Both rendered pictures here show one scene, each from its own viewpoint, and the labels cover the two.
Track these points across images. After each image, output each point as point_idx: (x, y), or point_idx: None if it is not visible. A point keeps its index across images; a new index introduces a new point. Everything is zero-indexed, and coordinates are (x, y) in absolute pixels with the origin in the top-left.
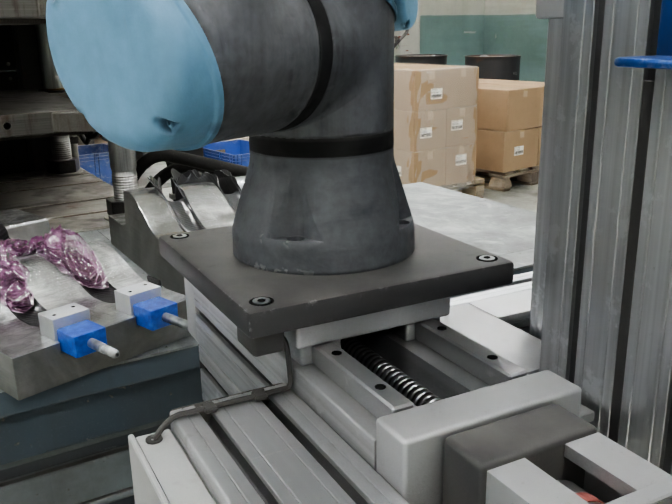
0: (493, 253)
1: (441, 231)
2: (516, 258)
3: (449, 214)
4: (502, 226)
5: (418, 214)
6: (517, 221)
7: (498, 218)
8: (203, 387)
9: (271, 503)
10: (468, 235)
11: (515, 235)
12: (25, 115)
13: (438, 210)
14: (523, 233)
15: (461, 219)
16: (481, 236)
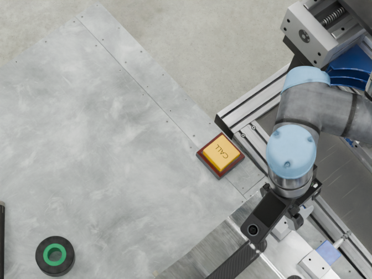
0: (150, 106)
1: (84, 145)
2: (161, 90)
3: (18, 139)
4: (63, 94)
5: (19, 168)
6: (44, 81)
7: (33, 96)
8: None
9: None
10: (97, 123)
11: (93, 86)
12: None
13: (1, 149)
14: (87, 79)
15: (38, 128)
16: (99, 113)
